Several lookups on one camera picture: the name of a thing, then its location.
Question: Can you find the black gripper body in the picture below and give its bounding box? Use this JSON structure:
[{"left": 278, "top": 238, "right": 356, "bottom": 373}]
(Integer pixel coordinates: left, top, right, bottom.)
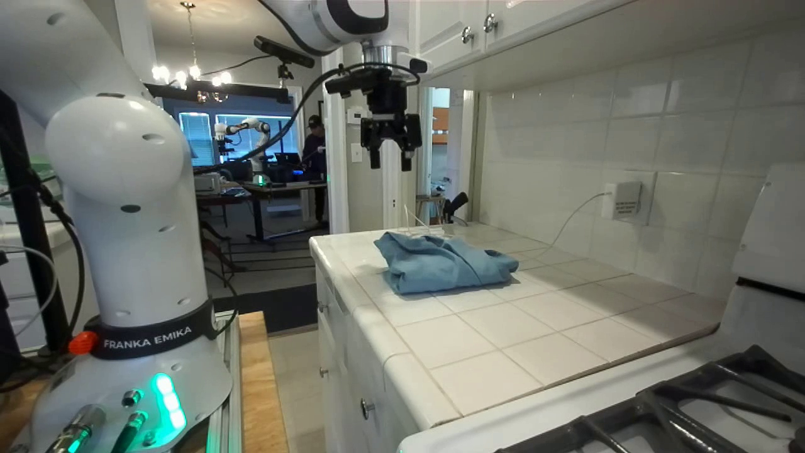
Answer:
[{"left": 361, "top": 77, "right": 425, "bottom": 150}]

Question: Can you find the blue towel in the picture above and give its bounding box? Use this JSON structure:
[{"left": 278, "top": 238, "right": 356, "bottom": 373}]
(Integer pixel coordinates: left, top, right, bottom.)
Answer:
[{"left": 373, "top": 229, "right": 523, "bottom": 297}]

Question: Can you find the person in dark clothes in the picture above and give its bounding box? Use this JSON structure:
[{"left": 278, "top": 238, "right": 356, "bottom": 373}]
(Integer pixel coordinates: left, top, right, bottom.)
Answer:
[{"left": 299, "top": 113, "right": 330, "bottom": 184}]

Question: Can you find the small black countertop object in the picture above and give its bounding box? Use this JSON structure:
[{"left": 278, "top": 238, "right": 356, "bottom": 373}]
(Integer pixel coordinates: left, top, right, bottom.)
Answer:
[{"left": 441, "top": 190, "right": 474, "bottom": 225}]

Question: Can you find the dark background table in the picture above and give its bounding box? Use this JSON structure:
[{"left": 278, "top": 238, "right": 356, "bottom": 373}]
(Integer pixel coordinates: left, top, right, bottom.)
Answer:
[{"left": 197, "top": 175, "right": 330, "bottom": 245}]

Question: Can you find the dark low platform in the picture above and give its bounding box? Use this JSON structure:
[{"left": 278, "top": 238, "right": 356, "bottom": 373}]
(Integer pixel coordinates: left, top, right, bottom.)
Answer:
[{"left": 219, "top": 281, "right": 323, "bottom": 335}]

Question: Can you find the chandelier with lit bulbs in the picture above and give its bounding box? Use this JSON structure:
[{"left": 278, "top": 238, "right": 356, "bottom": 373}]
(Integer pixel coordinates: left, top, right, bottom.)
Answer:
[{"left": 149, "top": 0, "right": 239, "bottom": 94}]

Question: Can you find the white counter base cabinet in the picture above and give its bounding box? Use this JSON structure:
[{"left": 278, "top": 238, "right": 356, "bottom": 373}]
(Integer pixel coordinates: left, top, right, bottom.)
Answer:
[{"left": 309, "top": 242, "right": 422, "bottom": 453}]

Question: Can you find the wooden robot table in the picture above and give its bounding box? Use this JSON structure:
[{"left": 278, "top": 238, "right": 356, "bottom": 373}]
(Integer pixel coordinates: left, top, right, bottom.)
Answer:
[{"left": 0, "top": 310, "right": 293, "bottom": 453}]

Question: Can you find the black stove grate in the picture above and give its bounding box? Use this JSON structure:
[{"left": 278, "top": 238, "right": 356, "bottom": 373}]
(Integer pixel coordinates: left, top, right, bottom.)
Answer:
[
  {"left": 637, "top": 345, "right": 805, "bottom": 453},
  {"left": 493, "top": 390, "right": 725, "bottom": 453}
]

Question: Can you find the orange round button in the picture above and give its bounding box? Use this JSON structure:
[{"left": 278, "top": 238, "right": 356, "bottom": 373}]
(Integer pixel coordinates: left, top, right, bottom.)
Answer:
[{"left": 68, "top": 330, "right": 104, "bottom": 357}]

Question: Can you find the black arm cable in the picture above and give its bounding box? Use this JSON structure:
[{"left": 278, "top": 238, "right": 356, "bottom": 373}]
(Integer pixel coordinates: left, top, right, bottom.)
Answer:
[{"left": 197, "top": 59, "right": 373, "bottom": 175}]

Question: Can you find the white power cable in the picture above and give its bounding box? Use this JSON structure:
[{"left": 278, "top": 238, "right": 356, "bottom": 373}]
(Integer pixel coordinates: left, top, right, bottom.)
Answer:
[{"left": 546, "top": 190, "right": 619, "bottom": 254}]

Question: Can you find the white wall cabinet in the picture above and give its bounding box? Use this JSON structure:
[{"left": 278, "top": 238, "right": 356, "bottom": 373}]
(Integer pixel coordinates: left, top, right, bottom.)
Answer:
[{"left": 411, "top": 0, "right": 640, "bottom": 84}]

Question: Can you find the grey wall outlet adapter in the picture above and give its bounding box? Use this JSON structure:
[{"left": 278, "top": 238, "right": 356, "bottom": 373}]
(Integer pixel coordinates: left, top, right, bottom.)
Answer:
[{"left": 613, "top": 179, "right": 647, "bottom": 220}]

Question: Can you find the black base cable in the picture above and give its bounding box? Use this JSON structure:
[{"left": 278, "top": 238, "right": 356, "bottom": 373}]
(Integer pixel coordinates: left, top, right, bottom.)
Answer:
[{"left": 30, "top": 170, "right": 90, "bottom": 336}]

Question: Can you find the black metal frame post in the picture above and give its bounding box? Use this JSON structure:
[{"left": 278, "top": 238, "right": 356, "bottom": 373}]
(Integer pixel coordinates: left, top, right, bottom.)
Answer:
[{"left": 0, "top": 84, "right": 74, "bottom": 357}]

